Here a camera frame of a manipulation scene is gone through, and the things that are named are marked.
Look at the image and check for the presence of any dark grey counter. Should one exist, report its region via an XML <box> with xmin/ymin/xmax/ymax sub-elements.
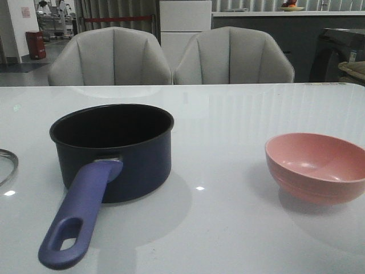
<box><xmin>213</xmin><ymin>11</ymin><xmax>364</xmax><ymax>82</ymax></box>

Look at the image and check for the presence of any red bin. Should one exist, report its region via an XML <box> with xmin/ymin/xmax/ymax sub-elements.
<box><xmin>26</xmin><ymin>31</ymin><xmax>46</xmax><ymax>59</ymax></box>

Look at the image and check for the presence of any white cabinet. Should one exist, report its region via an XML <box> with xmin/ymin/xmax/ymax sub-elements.
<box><xmin>159</xmin><ymin>1</ymin><xmax>212</xmax><ymax>70</ymax></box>

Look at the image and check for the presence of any grey chair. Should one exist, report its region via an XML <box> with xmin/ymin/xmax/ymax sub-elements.
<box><xmin>173</xmin><ymin>26</ymin><xmax>295</xmax><ymax>85</ymax></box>
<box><xmin>48</xmin><ymin>27</ymin><xmax>172</xmax><ymax>86</ymax></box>

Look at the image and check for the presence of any right grey chair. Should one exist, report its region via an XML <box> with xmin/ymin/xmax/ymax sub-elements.
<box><xmin>173</xmin><ymin>26</ymin><xmax>295</xmax><ymax>85</ymax></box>

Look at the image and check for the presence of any black appliance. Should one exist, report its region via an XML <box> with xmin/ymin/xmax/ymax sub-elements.
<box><xmin>309</xmin><ymin>28</ymin><xmax>364</xmax><ymax>82</ymax></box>

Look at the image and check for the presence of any left grey chair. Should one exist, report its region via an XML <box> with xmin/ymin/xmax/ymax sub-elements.
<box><xmin>48</xmin><ymin>27</ymin><xmax>172</xmax><ymax>86</ymax></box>

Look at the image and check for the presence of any blue saucepan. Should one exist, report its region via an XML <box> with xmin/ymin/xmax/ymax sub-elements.
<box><xmin>38</xmin><ymin>104</ymin><xmax>174</xmax><ymax>270</ymax></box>

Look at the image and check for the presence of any glass lid with blue knob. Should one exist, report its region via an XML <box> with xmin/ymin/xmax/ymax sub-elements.
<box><xmin>1</xmin><ymin>148</ymin><xmax>19</xmax><ymax>186</ymax></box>

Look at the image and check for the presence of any pink bowl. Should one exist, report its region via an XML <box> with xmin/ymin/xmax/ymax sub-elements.
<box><xmin>265</xmin><ymin>132</ymin><xmax>364</xmax><ymax>205</ymax></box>

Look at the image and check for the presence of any fruit plate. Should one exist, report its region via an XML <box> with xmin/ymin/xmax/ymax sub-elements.
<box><xmin>279</xmin><ymin>0</ymin><xmax>305</xmax><ymax>11</ymax></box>

